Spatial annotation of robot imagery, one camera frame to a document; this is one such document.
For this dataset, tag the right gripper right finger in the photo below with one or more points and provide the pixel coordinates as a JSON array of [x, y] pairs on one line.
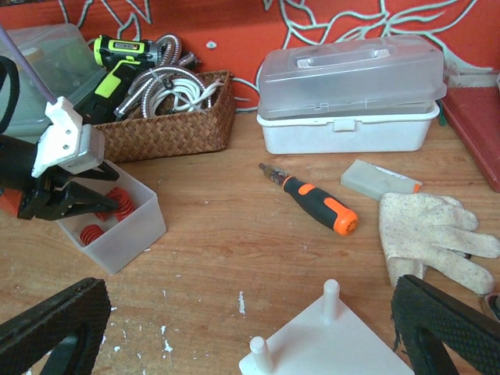
[[427, 321]]

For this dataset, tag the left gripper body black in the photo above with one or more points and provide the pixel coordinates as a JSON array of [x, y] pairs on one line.
[[40, 196]]

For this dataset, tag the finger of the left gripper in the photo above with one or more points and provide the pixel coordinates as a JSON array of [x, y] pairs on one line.
[[102, 172], [78, 200]]

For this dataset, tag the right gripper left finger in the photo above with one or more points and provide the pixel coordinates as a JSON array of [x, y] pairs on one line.
[[67, 327]]

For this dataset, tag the red spring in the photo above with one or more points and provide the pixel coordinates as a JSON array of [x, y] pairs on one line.
[[125, 205], [90, 233]]

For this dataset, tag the white work glove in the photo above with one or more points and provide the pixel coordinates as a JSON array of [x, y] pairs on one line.
[[420, 230]]

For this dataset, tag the white peg base plate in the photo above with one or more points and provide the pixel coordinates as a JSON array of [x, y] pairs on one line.
[[325, 338]]

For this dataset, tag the orange black screwdriver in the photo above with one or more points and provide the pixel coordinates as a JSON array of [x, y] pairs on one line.
[[319, 204]]

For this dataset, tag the translucent plastic spring bin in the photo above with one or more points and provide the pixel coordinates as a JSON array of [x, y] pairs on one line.
[[124, 240]]

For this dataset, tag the red cube block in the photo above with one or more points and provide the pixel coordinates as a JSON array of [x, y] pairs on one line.
[[10, 202]]

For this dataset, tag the woven wicker basket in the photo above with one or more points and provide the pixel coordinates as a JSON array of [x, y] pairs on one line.
[[186, 133]]

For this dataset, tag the grey plastic storage box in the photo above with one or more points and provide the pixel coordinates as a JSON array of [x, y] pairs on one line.
[[64, 62]]

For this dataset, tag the red tray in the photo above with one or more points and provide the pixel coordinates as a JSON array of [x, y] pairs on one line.
[[473, 113]]

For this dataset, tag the white plastic toolbox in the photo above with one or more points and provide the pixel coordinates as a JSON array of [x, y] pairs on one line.
[[373, 95]]

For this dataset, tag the green yellow cordless drill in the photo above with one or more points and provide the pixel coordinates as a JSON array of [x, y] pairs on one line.
[[123, 61]]

